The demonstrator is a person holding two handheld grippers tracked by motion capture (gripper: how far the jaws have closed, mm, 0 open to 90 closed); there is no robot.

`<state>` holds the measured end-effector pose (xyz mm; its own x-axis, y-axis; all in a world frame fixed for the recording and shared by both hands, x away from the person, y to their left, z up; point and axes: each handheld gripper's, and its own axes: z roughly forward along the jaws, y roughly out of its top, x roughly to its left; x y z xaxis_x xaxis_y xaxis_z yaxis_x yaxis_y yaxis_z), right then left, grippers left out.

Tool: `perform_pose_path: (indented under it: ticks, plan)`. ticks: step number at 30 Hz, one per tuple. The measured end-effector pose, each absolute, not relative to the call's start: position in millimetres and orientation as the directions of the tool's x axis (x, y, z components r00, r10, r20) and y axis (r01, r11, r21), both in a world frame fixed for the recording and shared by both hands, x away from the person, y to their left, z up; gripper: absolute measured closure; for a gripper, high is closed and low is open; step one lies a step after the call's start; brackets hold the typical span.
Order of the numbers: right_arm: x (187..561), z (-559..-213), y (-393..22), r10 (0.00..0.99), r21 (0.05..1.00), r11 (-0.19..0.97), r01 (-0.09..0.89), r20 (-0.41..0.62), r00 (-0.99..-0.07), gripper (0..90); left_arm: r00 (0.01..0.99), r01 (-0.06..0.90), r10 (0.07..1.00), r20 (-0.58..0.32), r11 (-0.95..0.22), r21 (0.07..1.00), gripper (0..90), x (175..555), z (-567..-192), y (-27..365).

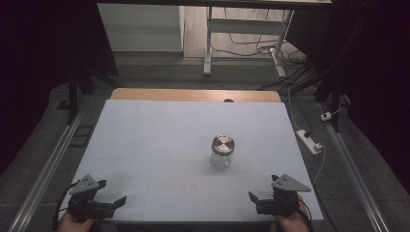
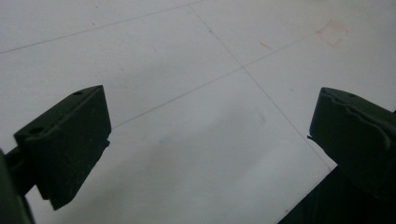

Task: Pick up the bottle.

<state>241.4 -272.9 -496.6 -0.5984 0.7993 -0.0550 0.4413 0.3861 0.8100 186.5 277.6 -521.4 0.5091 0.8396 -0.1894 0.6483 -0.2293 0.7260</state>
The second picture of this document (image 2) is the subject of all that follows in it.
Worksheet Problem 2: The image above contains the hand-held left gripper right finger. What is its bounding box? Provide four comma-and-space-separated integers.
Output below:
307, 87, 396, 200

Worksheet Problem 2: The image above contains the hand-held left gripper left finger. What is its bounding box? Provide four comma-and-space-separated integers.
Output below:
13, 84, 112, 211

